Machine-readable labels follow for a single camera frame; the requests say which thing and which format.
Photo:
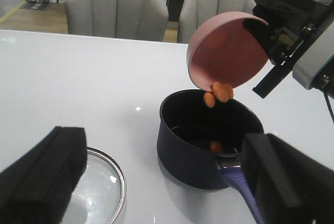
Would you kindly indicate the glass lid blue knob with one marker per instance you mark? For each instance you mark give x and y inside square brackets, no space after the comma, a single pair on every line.
[100,193]

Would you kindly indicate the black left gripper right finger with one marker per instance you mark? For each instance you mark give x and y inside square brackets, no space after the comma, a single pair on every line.
[288,186]

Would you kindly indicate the dark blue saucepan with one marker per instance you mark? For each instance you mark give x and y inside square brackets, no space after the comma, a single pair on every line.
[202,146]

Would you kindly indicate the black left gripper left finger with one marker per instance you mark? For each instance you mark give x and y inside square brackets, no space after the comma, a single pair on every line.
[37,188]

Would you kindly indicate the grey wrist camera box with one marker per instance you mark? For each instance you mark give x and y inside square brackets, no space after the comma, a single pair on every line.
[315,67]

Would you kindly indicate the pink bowl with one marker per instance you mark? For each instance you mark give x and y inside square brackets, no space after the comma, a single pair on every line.
[222,50]

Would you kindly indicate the grey upholstered chair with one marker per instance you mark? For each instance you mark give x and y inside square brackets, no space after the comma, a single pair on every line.
[195,12]
[125,19]

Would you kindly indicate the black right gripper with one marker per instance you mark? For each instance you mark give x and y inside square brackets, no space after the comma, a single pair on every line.
[297,24]

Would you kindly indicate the right grey upholstered chair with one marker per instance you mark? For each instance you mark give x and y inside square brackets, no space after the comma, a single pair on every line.
[195,12]

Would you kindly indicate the left grey upholstered chair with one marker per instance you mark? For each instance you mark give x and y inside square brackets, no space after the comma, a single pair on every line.
[125,19]

